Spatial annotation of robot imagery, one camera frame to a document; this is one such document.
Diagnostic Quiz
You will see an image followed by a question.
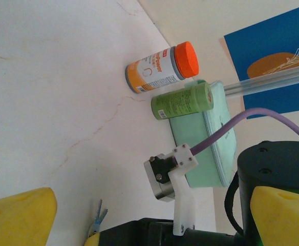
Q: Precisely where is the aluminium frame post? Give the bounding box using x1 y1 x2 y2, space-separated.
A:
223 63 299 99

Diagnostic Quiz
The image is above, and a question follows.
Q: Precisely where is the blue frayed strap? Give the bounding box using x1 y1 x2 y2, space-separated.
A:
94 199 109 233

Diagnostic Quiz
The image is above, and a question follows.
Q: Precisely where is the green cylindrical bottle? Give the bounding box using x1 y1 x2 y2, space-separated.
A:
150 81 214 121

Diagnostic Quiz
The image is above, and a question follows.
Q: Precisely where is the orange cap white bottle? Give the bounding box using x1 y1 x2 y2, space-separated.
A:
125 40 200 94

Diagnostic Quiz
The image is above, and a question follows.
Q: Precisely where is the thin black cable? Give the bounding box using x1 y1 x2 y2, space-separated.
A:
224 171 244 237

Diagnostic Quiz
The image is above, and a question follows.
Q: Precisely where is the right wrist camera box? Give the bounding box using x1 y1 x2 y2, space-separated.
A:
143 144 199 236

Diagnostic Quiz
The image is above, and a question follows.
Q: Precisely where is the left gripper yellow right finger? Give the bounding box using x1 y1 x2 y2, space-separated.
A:
250 186 299 246

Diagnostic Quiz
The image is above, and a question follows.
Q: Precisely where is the mint green zip pouch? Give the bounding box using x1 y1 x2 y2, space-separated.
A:
168 79 239 189

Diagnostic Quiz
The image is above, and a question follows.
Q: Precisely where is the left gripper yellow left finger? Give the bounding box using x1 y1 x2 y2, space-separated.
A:
0 187 57 246

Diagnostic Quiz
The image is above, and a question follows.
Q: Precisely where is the blue floral wall panel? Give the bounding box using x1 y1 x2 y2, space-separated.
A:
223 4 299 120

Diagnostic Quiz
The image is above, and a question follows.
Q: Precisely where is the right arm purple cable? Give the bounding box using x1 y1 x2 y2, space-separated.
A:
190 107 299 157

